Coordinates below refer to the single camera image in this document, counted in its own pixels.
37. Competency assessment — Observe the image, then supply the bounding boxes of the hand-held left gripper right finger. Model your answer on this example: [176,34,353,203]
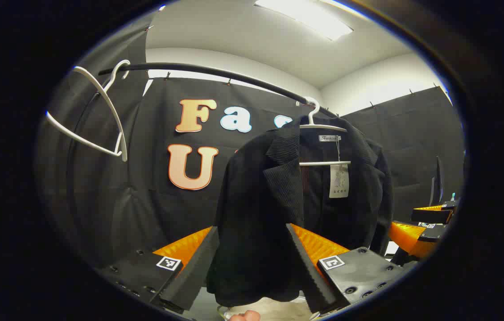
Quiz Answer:
[285,222,418,318]

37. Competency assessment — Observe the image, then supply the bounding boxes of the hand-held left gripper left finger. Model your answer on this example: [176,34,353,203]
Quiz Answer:
[94,225,220,313]

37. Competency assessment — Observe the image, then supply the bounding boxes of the white laundry hamper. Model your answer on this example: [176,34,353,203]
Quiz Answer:
[217,296,322,321]

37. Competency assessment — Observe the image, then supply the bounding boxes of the black jacket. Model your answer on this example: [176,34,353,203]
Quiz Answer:
[206,115,394,308]

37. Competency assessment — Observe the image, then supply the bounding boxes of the white hanger with crossbar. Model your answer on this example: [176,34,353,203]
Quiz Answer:
[299,97,351,167]

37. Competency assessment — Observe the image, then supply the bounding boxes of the white empty hanger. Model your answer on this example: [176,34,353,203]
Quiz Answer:
[46,59,131,162]

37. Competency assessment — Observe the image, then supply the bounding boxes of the black clothes rack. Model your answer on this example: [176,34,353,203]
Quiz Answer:
[98,62,339,119]

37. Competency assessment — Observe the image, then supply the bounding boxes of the black backdrop cloth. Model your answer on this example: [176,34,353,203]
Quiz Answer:
[341,86,466,223]
[38,11,351,268]

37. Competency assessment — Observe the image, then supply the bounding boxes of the white paper hang tag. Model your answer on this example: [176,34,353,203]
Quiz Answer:
[329,164,350,199]

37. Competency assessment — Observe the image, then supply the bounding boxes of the ceiling light panel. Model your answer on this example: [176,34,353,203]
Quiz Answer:
[254,0,354,41]

